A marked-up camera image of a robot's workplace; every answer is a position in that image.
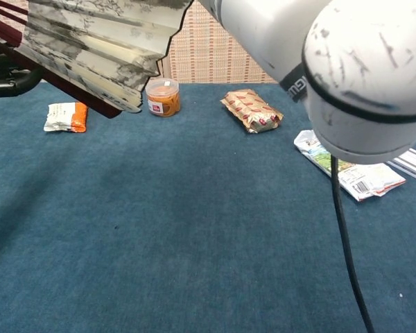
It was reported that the orange white snack packet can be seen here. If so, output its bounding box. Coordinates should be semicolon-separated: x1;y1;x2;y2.
43;101;89;134

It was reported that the red-ribbed paper folding fan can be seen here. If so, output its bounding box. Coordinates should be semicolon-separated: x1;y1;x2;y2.
0;0;195;121

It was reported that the woven bamboo screen panel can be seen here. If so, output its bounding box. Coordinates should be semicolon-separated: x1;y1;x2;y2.
159;0;280;84

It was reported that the white green snack bag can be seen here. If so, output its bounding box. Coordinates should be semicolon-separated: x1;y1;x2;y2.
293;130;407;203

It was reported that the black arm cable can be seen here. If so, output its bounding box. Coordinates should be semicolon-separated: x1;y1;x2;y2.
330;155;374;333

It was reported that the clear jar of rubber bands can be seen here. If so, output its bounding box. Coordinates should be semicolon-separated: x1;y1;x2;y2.
144;78;181;118

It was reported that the gold red snack package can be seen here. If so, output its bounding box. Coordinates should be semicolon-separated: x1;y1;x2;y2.
220;88;284;135

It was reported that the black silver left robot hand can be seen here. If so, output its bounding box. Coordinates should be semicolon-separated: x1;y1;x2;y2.
0;44;45;99

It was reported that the blue carpet table cover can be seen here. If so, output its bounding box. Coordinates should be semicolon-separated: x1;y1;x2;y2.
0;81;416;333

